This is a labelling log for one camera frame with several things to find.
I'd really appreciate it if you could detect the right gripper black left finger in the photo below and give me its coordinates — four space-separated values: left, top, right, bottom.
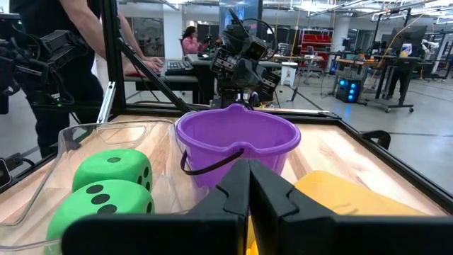
62 158 251 255

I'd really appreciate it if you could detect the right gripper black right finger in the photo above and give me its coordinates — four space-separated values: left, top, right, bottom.
249 159 453 255

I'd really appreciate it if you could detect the green foam die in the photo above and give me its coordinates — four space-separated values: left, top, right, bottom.
44 179 156 255
71 148 154 194

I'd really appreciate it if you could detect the white waste bin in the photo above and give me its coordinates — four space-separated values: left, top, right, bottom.
281 62 299 88

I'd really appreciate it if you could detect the black office desk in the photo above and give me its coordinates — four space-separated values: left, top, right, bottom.
123 52 284 106

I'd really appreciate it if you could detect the purple plastic bucket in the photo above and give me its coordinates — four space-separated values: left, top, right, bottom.
175 103 302 189

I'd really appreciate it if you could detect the yellow translucent tray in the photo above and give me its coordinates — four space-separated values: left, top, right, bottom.
246 169 429 255

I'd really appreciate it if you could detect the person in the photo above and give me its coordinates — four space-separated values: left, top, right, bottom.
180 25 207 56
8 0 166 159

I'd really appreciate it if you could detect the black computer keyboard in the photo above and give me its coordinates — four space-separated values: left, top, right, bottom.
164 59 195 76

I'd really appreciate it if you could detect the red shelving rack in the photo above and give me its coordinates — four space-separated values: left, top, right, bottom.
299 30 333 60

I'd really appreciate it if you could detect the white building column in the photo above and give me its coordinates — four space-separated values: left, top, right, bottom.
333 13 352 56
162 3 183 61

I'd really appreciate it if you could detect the black computer tower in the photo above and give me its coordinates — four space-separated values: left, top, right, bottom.
335 77 362 104

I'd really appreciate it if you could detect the silver aluminium bar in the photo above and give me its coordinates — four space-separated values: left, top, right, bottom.
96 81 117 124

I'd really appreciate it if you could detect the black standing desk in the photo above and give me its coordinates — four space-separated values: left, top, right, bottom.
364 55 423 114

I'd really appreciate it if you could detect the black computer monitor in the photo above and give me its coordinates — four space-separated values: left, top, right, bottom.
389 24 428 57

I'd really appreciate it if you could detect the large clear plastic bin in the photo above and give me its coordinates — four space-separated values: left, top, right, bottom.
0 118 212 253

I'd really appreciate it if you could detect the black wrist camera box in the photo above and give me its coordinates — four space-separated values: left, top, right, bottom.
243 35 269 62

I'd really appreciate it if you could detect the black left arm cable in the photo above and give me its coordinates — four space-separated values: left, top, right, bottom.
242 17 279 63

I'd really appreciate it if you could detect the black table frame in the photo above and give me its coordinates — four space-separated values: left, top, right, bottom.
0 102 453 215

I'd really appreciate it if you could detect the black frame clamp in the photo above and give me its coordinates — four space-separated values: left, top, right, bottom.
359 130 392 150

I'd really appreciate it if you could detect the black upright frame post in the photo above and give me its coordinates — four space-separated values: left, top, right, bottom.
101 0 127 115

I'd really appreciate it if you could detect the small black camera box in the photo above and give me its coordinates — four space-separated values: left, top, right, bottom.
0 158 12 188

